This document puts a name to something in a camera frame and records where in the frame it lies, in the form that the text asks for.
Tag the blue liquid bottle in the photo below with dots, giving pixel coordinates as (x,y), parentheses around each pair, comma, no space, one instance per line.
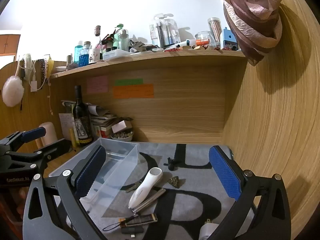
(84,57)

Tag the white plug adapter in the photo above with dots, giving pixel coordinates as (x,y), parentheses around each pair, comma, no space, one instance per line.
(207,231)

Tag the wooden cabinet door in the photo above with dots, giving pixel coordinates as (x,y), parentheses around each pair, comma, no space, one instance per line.
(8,43)

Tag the white marker pen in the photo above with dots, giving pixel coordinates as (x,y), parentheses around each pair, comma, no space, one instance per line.
(180,44)

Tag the green sticky note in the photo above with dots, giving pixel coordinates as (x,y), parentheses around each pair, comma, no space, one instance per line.
(128,82)

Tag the clear plastic box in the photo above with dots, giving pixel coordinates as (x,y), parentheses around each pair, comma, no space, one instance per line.
(120,155)

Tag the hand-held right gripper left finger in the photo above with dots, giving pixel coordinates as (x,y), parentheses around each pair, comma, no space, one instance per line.
(91,170)

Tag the silver metal bar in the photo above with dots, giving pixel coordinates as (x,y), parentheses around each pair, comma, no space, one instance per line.
(152,198)

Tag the pink sticky note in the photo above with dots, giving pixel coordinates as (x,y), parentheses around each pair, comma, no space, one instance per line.
(97,85)

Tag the orange sticky note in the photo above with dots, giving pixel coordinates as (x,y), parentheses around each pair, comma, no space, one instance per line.
(132,91)

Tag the yellow tube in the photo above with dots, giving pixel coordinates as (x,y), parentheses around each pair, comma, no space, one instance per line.
(72,137)

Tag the white plastic tray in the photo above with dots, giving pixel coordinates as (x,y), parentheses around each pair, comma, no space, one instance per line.
(116,54)

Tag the bowl of small stones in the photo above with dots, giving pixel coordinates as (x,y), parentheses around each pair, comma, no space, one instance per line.
(122,136)

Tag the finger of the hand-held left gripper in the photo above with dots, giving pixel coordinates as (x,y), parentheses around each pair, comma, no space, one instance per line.
(32,133)
(56,147)

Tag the handwritten note paper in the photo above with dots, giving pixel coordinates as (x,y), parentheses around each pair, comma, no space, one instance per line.
(65,123)

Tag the green pump bottle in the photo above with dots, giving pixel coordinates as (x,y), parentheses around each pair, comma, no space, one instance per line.
(119,38)

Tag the white handheld device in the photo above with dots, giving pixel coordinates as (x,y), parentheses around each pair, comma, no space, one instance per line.
(147,185)

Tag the small white dish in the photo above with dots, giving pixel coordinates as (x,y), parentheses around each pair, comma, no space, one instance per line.
(60,69)

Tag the white fluffy puff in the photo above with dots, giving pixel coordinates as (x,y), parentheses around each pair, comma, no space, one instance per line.
(12,91)

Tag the clear cylinder of pencils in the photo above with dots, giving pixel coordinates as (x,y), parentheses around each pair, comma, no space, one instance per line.
(215,30)

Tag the dark triangular patterned object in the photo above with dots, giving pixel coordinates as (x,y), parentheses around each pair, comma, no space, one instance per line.
(176,182)

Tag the clear glass jar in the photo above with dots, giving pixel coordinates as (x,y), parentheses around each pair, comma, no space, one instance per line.
(203,36)

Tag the pink scarf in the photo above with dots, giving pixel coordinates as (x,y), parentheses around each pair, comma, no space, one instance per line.
(252,25)

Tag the cream rounded container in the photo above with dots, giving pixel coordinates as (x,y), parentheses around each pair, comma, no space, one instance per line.
(48,132)

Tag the black clip tool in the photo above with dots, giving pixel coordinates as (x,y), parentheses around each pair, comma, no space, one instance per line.
(132,230)

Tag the clear toothbrush package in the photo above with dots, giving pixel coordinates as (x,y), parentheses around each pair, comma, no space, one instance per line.
(163,31)

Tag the wooden shelf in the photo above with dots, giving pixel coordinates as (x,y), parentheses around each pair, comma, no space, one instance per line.
(150,60)

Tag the small blue box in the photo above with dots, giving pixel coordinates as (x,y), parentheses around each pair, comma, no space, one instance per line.
(228,38)

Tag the small black clip microphone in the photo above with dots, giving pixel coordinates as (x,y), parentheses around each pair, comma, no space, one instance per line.
(171,166)

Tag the grey mat with black letters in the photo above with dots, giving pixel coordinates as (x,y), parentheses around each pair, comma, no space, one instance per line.
(195,180)

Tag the white cup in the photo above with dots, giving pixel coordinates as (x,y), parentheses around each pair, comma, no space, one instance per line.
(95,55)

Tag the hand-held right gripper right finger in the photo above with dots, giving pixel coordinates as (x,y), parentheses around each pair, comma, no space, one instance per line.
(225,172)

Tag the stack of books and papers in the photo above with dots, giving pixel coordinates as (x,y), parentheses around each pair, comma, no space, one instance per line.
(100,120)

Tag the teal plastic bottle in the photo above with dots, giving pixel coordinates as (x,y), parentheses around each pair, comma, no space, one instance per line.
(77,52)

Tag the dark wine bottle elephant label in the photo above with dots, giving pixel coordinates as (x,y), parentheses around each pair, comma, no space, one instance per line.
(81,120)

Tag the white card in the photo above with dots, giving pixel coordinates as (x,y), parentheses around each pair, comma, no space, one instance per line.
(118,127)

